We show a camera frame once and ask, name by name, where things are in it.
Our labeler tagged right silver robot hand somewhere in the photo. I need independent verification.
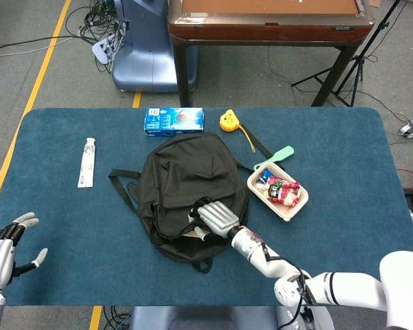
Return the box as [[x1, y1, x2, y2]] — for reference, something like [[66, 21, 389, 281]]
[[187, 201, 242, 242]]

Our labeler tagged black fabric backpack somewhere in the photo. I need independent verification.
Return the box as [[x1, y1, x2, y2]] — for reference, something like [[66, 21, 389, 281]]
[[108, 125, 275, 274]]

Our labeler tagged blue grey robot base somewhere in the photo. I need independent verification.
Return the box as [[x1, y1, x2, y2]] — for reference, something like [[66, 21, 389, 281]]
[[112, 0, 199, 93]]

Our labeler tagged red snack pouch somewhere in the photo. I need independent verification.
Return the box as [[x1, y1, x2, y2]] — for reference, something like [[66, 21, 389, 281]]
[[266, 175, 301, 207]]

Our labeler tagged beige plastic tray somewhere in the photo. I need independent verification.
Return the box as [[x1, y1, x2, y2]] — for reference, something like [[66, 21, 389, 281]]
[[246, 163, 310, 222]]

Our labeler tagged blue felt table cover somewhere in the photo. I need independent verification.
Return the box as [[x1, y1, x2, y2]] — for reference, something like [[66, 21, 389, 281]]
[[0, 107, 413, 307]]

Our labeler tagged mint green spatula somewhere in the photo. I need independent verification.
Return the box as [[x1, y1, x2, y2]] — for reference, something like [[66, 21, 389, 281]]
[[253, 145, 295, 172]]

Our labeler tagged yellow tape measure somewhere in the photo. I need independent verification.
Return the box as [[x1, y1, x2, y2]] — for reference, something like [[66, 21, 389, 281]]
[[219, 109, 257, 155]]

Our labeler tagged grey robot torso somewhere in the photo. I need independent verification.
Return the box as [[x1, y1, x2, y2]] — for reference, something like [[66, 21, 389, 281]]
[[129, 305, 335, 330]]

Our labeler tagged blue cookie box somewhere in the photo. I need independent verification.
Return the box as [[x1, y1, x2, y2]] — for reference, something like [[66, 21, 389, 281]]
[[143, 107, 205, 138]]

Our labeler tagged white toothpaste tube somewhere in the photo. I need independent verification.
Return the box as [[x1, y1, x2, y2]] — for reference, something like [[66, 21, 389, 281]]
[[77, 137, 97, 188]]

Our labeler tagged brown mahjong table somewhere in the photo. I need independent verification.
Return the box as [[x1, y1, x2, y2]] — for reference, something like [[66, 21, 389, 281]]
[[167, 0, 376, 107]]

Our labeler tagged black tripod stand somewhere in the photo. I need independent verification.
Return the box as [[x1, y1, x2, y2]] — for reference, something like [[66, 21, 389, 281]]
[[290, 0, 403, 107]]

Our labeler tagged white power strip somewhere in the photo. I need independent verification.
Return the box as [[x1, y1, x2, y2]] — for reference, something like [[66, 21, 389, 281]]
[[91, 37, 117, 65]]

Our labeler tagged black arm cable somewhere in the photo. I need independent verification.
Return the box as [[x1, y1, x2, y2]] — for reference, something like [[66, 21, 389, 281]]
[[260, 240, 316, 330]]

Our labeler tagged bundle of floor cables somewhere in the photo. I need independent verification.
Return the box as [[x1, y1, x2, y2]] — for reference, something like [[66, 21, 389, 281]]
[[65, 0, 130, 73]]

